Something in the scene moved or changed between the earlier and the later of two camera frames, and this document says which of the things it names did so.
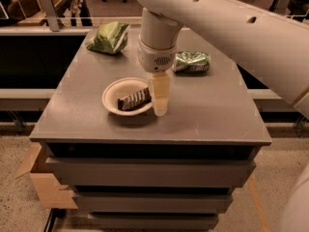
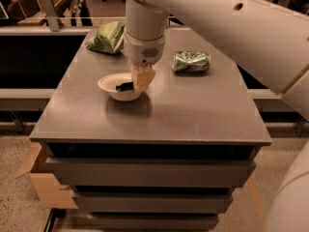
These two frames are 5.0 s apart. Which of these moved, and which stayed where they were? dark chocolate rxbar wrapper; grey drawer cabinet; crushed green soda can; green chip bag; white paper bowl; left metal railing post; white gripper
Moved: white gripper; white paper bowl; dark chocolate rxbar wrapper
Stayed: crushed green soda can; green chip bag; grey drawer cabinet; left metal railing post
